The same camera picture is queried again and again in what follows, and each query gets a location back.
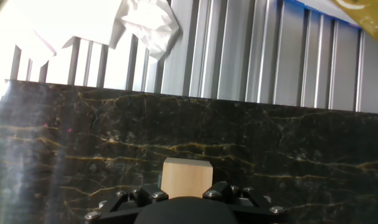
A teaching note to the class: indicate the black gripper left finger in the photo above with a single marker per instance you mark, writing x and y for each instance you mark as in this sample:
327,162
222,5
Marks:
126,205

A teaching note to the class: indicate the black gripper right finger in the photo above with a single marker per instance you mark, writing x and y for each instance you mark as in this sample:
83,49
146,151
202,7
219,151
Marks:
248,203

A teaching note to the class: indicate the small wooden cube block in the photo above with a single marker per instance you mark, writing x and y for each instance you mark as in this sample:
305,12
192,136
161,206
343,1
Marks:
185,177

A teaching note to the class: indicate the black gold-veined marble mat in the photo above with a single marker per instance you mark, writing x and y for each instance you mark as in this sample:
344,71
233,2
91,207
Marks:
269,149

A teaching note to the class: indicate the crumpled white tissue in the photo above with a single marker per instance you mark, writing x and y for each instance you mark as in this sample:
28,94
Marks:
151,25

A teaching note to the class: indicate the white paper sheet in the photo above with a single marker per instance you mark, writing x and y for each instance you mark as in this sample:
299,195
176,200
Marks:
51,21

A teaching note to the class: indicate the blue white tissue pack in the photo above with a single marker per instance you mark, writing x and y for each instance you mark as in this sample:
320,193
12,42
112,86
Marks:
325,11

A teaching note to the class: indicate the yellow tissue pack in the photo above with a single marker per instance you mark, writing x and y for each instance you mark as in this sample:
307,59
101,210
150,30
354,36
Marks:
369,18

